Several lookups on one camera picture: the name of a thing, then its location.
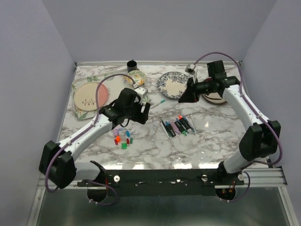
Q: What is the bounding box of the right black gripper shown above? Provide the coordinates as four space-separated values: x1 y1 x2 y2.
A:
177 77 214 103

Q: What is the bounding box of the orange black highlighter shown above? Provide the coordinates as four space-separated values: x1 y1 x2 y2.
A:
178 115 190 130

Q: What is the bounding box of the green capped white marker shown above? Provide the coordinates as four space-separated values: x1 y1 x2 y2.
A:
190 114 198 131

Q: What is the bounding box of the teal capped white marker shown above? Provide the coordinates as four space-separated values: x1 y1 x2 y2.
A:
150 99 166 109

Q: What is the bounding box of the blue black highlighter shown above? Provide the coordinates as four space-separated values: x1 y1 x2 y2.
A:
165 121 176 137

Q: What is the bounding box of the purple highlighter cap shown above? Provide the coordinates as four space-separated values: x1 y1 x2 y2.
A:
113 129 119 137

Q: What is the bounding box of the green black highlighter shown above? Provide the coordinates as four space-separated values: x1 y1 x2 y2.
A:
174 121 187 136

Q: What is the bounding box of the purple translucent highlighter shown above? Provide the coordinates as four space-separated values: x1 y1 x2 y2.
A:
170 121 181 134

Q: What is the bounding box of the green highlighter cap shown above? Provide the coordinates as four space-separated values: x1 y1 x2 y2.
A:
121 142 127 149

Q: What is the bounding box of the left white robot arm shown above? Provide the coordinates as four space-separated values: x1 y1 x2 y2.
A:
39 88 151 189

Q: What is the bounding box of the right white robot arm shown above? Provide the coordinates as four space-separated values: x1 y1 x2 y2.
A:
178 60 281 185

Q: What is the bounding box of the blue floral plate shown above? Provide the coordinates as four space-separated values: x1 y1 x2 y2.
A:
157 71 188 100

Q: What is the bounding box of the red rimmed brown plate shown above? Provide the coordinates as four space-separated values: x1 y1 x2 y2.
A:
202 93 227 105

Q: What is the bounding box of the floral yellow bowl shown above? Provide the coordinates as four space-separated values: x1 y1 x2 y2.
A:
128 70 146 87

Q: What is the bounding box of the floral rectangular tray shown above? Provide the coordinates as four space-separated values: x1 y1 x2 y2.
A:
71 69 145 121

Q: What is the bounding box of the black cup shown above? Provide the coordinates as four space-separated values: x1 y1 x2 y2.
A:
127 60 137 73

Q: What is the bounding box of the pink cream round plate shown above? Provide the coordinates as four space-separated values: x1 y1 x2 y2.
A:
73 82 109 112

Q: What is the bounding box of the black mounting base bar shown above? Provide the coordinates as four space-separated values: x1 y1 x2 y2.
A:
77 168 245 197

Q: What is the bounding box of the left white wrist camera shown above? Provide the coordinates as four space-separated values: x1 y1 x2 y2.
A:
134 87 148 98

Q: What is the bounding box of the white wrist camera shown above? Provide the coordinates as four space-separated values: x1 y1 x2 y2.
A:
185 64 198 79
134 87 148 98

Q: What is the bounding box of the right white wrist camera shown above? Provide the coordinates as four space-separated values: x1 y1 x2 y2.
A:
185 64 198 79

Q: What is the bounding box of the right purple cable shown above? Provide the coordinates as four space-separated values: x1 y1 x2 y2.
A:
194 52 283 203

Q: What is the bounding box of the purple cable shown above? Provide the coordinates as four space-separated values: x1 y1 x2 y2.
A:
44 73 136 207
194 52 283 203

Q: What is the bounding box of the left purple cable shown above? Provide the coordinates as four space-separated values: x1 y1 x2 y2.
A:
44 73 136 207

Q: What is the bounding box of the aluminium frame rail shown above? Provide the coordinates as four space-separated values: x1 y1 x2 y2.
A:
244 167 287 187

